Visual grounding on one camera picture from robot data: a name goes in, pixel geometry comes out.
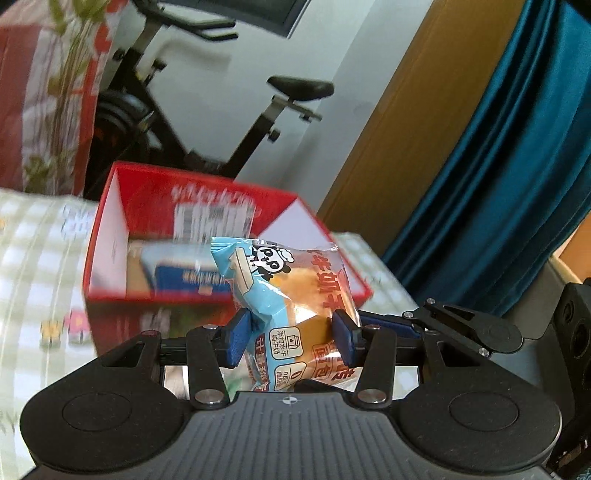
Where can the black exercise bike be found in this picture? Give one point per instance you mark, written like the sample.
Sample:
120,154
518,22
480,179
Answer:
134,115

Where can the dark window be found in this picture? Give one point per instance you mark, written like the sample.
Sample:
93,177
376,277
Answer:
277,9

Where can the blue snack packet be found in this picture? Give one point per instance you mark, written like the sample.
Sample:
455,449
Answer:
184,272

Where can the blue bread packet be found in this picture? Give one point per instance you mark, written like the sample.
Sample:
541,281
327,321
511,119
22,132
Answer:
295,286

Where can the brown cardboard box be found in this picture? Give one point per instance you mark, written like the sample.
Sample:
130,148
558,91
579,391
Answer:
577,251

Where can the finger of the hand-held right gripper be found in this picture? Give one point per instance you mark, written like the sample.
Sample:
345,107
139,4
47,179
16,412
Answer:
480,330

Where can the wooden door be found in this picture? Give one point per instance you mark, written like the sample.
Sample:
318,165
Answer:
415,115

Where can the red plant printed curtain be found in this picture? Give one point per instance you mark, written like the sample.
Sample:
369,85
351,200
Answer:
27,69

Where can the blue curtain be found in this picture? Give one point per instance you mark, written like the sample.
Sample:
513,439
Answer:
508,161

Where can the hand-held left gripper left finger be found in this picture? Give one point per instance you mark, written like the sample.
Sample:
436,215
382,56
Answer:
238,340

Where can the red strawberry cardboard box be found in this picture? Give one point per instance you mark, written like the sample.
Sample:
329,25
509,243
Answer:
152,198

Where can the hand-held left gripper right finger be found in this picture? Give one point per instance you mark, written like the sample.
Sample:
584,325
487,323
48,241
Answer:
344,340

